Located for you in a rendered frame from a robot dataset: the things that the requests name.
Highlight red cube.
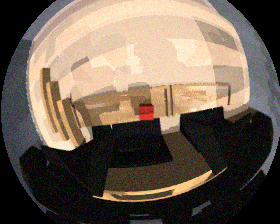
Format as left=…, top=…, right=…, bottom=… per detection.
left=139, top=104, right=154, bottom=119

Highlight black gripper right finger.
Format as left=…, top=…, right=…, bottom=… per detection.
left=182, top=113, right=252, bottom=176

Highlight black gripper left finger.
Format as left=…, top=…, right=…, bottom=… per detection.
left=40, top=129, right=115, bottom=198

